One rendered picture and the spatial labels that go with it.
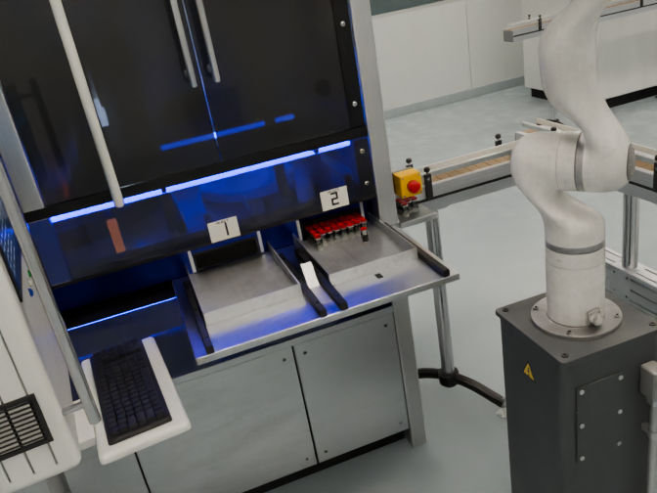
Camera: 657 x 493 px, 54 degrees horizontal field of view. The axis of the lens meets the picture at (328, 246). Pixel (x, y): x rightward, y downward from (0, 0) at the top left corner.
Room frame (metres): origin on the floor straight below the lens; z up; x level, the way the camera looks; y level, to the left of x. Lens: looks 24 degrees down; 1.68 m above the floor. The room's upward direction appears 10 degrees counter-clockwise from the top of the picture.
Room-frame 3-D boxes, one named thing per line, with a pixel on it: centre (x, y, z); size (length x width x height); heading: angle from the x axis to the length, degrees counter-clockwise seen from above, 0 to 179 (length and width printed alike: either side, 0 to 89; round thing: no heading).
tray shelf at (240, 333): (1.62, 0.08, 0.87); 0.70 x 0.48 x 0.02; 105
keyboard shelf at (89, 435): (1.33, 0.58, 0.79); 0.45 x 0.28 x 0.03; 21
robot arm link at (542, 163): (1.24, -0.49, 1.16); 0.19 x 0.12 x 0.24; 54
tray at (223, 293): (1.65, 0.26, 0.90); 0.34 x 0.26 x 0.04; 15
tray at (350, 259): (1.74, -0.07, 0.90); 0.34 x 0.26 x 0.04; 15
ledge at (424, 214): (1.96, -0.28, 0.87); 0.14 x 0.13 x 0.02; 15
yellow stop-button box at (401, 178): (1.92, -0.28, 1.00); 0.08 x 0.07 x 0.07; 15
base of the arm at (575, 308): (1.22, -0.51, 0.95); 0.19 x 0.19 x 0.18
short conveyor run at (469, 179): (2.13, -0.51, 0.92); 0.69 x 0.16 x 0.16; 105
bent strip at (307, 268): (1.52, 0.05, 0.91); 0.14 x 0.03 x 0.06; 16
